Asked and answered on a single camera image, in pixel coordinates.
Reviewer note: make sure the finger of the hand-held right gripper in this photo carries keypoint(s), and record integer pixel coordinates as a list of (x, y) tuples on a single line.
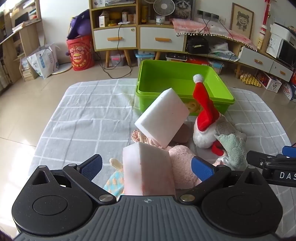
[(289, 151), (261, 160)]

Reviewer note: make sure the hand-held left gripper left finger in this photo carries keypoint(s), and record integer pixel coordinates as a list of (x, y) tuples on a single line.
[(92, 165)]

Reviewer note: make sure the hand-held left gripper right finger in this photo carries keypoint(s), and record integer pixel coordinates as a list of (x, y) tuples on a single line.
[(202, 169)]

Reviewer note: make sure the pink plush toy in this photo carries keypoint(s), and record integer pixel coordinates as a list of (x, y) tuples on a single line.
[(182, 162)]

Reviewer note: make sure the small red santa hat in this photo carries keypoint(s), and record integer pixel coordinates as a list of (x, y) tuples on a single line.
[(216, 148)]

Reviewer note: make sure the bunny doll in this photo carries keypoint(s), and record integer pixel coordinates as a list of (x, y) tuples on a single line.
[(114, 183)]

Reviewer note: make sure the grey-green terry cloth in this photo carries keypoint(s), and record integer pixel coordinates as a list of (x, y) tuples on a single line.
[(231, 146)]

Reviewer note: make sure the brown powder puff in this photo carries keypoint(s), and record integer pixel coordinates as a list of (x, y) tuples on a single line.
[(182, 135)]

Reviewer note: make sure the pink-stained white sponge block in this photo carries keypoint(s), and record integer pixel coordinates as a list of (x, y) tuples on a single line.
[(152, 169)]

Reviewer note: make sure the white plush with santa hat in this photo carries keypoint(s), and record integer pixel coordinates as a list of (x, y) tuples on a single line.
[(203, 104)]

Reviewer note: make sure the green plastic bin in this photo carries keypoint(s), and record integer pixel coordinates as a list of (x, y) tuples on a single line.
[(166, 76)]

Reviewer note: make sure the red printed white box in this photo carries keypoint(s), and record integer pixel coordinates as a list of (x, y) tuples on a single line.
[(288, 90)]

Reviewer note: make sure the red and white carton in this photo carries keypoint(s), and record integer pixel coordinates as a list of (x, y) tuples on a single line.
[(271, 83)]

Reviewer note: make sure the yellow egg tray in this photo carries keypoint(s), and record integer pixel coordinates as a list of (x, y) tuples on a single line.
[(249, 80)]

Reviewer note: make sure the low wooden cabinet grey drawers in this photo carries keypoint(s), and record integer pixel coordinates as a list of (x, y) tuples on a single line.
[(254, 60)]

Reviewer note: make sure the black microwave oven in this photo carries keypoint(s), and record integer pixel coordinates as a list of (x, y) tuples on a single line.
[(286, 52)]

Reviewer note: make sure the round white floor base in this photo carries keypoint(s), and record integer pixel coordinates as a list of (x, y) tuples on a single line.
[(62, 68)]

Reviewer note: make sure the clear box with pink contents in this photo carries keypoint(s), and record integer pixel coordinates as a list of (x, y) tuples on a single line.
[(118, 59)]

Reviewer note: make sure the red cartoon printed bucket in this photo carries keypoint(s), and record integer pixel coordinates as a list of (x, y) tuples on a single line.
[(79, 55)]

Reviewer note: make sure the white paper bag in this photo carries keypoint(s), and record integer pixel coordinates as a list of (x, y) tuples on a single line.
[(44, 61)]

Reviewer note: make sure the cartoon printed tube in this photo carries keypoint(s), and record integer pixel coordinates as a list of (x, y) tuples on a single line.
[(260, 37)]

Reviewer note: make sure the clear box with blue lid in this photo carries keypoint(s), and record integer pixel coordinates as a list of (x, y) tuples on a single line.
[(144, 59)]

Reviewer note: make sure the white printer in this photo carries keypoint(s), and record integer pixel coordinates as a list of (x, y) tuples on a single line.
[(282, 31)]

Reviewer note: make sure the black bag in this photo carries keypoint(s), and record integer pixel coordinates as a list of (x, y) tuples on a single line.
[(197, 45)]

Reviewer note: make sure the wooden cabinet with white drawers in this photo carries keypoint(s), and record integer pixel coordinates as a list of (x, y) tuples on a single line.
[(115, 38)]

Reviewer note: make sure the pink table cloth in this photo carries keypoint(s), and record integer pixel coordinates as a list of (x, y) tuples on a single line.
[(219, 30)]

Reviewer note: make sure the purple plush toy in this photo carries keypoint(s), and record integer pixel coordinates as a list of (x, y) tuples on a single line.
[(82, 26)]

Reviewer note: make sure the framed cartoon picture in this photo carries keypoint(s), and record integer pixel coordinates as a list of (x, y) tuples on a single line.
[(241, 19)]

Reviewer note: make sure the wooden bookshelf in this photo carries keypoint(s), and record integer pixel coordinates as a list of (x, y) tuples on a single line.
[(25, 37)]

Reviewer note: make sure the cat poster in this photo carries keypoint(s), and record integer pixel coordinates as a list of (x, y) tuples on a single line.
[(183, 8)]

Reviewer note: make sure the white desk fan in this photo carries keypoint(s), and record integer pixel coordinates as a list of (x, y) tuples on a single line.
[(163, 7)]

